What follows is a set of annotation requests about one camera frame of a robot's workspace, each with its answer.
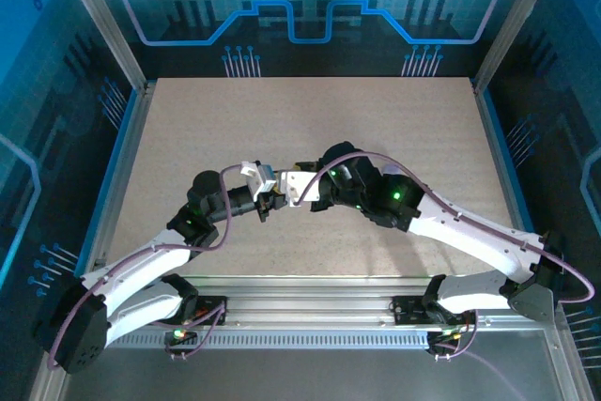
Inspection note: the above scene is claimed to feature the small circuit board with LEDs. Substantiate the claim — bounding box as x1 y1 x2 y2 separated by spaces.
436 325 470 344
169 323 197 344

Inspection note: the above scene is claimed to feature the grey metal panel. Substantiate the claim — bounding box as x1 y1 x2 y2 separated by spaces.
27 347 593 401

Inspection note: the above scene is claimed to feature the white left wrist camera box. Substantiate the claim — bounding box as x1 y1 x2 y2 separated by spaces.
238 160 277 204

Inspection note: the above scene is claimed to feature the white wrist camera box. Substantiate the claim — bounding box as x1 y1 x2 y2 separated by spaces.
280 168 321 208
238 160 277 204

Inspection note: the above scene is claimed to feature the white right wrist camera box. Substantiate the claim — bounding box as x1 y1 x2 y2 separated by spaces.
280 168 321 208

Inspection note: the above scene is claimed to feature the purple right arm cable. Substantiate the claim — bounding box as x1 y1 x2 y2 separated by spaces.
298 150 596 303

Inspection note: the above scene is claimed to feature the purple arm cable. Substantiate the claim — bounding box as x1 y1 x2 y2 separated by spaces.
46 164 245 370
298 150 596 303

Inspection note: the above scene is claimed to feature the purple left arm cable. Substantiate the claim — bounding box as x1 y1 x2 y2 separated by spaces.
46 164 245 370

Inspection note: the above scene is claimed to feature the aluminium frame side rail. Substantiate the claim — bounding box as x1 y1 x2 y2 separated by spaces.
25 81 156 401
470 79 593 401

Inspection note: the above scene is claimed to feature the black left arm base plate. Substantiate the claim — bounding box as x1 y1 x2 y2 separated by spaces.
187 295 230 327

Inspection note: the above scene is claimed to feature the aluminium mounting rail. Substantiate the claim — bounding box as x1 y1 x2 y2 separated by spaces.
110 275 517 328

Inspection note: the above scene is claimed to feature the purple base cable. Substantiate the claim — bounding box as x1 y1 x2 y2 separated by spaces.
162 300 230 361
431 316 532 401

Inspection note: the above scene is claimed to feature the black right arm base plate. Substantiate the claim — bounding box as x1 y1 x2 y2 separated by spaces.
391 295 442 327

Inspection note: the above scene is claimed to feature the slotted metal cable strip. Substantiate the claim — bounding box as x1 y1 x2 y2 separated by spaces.
107 329 433 351

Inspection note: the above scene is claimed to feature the aluminium frame post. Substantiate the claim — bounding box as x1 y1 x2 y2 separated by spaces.
52 0 152 92
472 0 551 92

